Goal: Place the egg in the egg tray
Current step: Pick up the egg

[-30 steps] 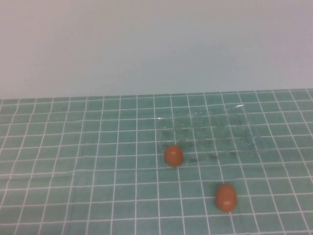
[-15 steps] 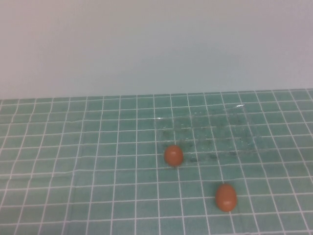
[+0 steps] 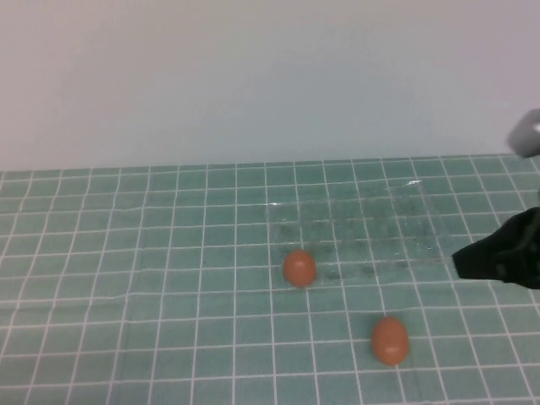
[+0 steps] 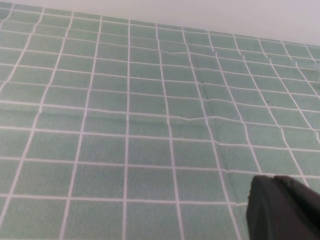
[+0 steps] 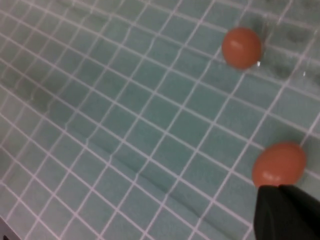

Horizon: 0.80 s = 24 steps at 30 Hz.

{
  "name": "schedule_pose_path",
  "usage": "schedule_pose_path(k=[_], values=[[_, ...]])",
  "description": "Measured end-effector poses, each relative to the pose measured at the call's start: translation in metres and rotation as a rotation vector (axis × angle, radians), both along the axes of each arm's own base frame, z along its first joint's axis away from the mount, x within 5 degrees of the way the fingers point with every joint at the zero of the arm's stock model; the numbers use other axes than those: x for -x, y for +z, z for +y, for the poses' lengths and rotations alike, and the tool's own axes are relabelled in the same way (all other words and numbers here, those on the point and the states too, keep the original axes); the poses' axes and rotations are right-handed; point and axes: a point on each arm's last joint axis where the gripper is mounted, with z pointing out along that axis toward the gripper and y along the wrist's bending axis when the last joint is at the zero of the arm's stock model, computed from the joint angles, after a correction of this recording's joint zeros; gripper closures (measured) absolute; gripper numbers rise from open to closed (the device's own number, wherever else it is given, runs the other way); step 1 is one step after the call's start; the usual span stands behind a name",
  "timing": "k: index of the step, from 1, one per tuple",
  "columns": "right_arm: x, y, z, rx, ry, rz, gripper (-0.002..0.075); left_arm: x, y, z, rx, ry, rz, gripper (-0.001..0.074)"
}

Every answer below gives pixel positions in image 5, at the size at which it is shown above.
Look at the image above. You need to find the brown egg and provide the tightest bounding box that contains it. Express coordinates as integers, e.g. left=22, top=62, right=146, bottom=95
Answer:
left=251, top=141, right=307, bottom=188
left=221, top=26, right=263, bottom=70

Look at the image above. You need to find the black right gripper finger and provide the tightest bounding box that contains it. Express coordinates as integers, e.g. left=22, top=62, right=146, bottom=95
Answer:
left=252, top=184, right=320, bottom=240

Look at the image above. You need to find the green white-checked tablecloth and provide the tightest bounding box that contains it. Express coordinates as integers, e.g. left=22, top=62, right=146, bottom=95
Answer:
left=0, top=0, right=320, bottom=240

